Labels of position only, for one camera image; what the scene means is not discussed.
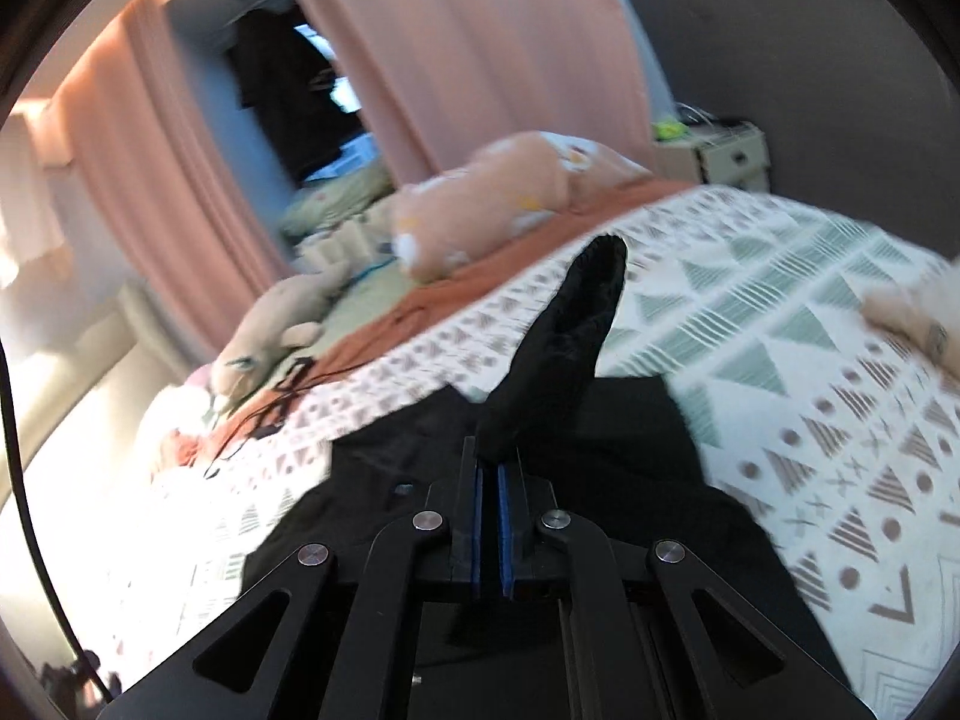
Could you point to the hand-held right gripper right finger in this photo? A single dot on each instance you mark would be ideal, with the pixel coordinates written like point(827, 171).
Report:
point(504, 532)

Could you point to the rust brown bed sheet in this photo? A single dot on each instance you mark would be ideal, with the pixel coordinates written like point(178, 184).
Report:
point(390, 330)

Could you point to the bright green small item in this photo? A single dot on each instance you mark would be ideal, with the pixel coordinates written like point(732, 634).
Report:
point(670, 128)

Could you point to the pale green bed sheet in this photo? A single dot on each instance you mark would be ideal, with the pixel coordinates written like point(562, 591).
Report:
point(337, 202)

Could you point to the white hanging cloth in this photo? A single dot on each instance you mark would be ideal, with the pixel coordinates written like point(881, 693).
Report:
point(26, 195)

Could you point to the large orange plush toy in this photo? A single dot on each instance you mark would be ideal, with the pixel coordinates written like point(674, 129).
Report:
point(480, 202)

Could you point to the beige bed frame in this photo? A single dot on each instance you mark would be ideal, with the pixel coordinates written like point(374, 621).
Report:
point(112, 367)

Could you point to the cream bedside drawer cabinet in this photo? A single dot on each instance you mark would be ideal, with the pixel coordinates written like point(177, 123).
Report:
point(724, 154)

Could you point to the dark hanging clothes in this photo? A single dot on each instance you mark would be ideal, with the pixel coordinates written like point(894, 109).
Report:
point(285, 82)

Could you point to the black garment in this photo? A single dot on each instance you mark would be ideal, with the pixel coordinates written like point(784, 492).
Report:
point(570, 360)

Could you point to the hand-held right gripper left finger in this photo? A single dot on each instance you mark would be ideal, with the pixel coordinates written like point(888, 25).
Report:
point(480, 532)

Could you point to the beige plush toy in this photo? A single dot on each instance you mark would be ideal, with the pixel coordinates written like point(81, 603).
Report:
point(277, 330)

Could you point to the peach fluffy plush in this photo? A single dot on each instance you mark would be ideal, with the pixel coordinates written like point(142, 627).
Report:
point(911, 315)

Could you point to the patterned white green blanket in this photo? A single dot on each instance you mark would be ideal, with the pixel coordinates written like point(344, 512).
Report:
point(787, 360)

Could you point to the pink curtain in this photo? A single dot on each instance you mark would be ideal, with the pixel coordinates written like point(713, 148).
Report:
point(480, 45)
point(172, 165)

